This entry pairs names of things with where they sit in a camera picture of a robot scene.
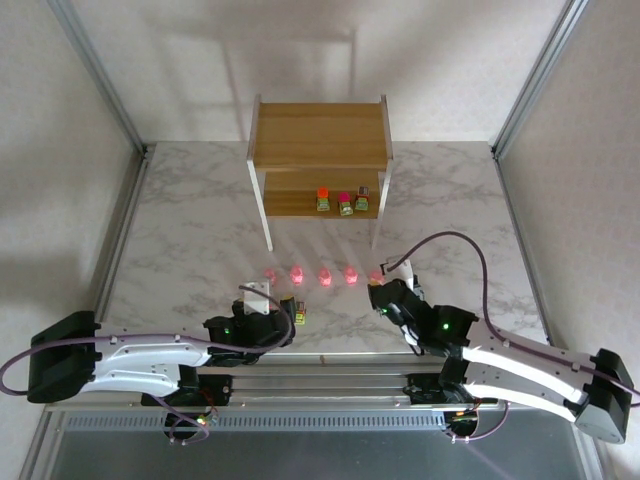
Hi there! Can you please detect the two-tier wooden shelf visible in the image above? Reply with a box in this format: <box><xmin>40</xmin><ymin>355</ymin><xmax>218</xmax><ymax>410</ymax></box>
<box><xmin>246</xmin><ymin>93</ymin><xmax>396</xmax><ymax>253</ymax></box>

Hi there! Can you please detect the dark grey panel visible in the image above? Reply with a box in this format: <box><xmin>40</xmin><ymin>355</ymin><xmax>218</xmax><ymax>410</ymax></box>
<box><xmin>47</xmin><ymin>429</ymin><xmax>594</xmax><ymax>480</ymax></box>

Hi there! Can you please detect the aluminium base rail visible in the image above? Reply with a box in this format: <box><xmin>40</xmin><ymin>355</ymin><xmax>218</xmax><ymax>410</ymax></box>
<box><xmin>44</xmin><ymin>352</ymin><xmax>594</xmax><ymax>411</ymax></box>

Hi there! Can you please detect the grey slotted cable duct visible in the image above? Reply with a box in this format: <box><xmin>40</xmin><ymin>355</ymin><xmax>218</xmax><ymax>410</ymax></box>
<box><xmin>59</xmin><ymin>412</ymin><xmax>449</xmax><ymax>432</ymax></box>

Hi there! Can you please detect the aluminium table side rail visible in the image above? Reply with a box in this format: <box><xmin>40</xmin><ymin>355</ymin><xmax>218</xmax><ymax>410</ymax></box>
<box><xmin>92</xmin><ymin>147</ymin><xmax>152</xmax><ymax>324</ymax></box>
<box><xmin>492</xmin><ymin>147</ymin><xmax>555</xmax><ymax>347</ymax></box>

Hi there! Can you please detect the aluminium frame post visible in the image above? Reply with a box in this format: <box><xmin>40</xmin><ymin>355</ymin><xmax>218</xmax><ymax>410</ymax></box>
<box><xmin>47</xmin><ymin>0</ymin><xmax>149</xmax><ymax>156</ymax></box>
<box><xmin>491</xmin><ymin>0</ymin><xmax>594</xmax><ymax>159</ymax></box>

